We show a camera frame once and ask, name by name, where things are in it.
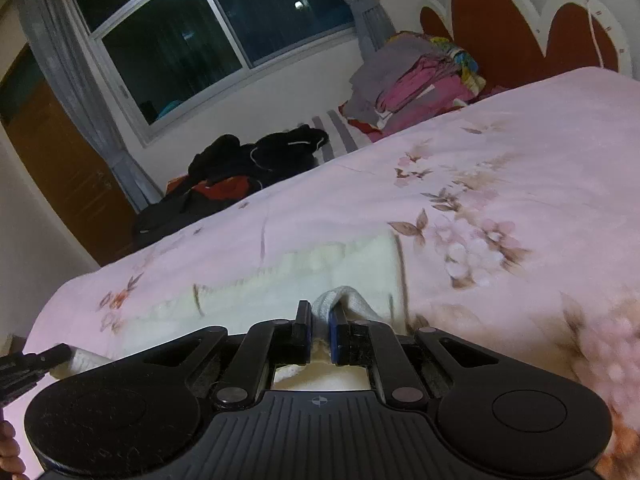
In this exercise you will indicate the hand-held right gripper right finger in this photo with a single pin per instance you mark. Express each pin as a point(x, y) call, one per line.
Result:
point(334, 345)

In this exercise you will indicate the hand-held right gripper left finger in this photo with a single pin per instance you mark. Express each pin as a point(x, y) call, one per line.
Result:
point(309, 342)

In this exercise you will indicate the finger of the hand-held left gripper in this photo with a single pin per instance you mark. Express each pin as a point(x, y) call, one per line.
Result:
point(35, 367)

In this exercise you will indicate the pale knitted sweater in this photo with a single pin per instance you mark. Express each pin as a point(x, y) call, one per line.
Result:
point(280, 285)

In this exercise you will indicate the pile of dark clothes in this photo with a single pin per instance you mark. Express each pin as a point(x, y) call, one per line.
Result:
point(250, 157)

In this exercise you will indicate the pile of colourful clothes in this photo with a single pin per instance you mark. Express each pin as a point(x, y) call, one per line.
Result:
point(420, 85)

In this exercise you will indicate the person's left hand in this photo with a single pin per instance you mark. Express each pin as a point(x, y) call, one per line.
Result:
point(9, 450)

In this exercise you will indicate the brown wooden door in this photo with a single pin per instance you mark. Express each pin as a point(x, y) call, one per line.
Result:
point(65, 170)

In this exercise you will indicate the striped cloth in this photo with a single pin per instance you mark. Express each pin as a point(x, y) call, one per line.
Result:
point(340, 135)

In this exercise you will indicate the pink floral blanket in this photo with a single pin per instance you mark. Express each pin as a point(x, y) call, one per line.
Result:
point(500, 170)

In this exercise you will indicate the grey curtain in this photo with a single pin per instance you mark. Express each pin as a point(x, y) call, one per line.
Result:
point(367, 5)
point(80, 85)

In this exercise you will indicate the sliding glass window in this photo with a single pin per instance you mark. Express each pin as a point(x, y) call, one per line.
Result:
point(210, 35)

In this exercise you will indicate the red and white headboard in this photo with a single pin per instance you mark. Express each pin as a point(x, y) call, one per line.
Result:
point(495, 15)

